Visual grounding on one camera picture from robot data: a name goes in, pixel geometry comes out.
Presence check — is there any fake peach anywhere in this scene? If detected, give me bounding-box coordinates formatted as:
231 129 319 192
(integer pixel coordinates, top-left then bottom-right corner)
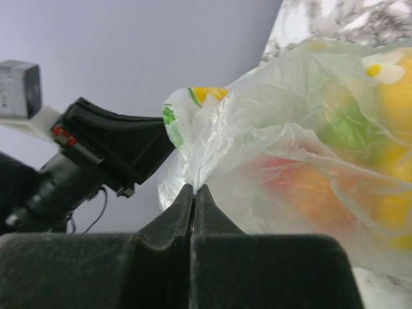
261 157 355 233

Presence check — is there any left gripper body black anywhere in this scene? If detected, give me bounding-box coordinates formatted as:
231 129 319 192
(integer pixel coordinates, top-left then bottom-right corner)
6 98 174 232

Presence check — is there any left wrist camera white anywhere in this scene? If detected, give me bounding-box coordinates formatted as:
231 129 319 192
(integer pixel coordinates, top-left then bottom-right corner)
1 59 61 142

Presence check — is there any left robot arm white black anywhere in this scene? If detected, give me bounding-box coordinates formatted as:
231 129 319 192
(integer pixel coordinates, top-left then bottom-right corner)
1 98 174 234

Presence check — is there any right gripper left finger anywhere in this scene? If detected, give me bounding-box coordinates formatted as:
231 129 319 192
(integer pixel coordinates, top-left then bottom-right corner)
1 185 193 308

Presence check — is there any green fake fruit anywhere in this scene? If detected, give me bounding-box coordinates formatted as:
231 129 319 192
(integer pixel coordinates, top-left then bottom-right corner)
316 102 382 156

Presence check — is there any yellow fake fruit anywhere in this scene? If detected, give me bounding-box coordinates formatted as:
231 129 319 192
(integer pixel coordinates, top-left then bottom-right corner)
376 54 411 182

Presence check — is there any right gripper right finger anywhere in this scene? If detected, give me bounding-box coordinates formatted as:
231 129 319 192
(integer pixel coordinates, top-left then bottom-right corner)
190 186 363 308

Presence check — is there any translucent printed plastic bag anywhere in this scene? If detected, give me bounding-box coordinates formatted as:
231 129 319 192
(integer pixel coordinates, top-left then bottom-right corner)
158 40 411 277

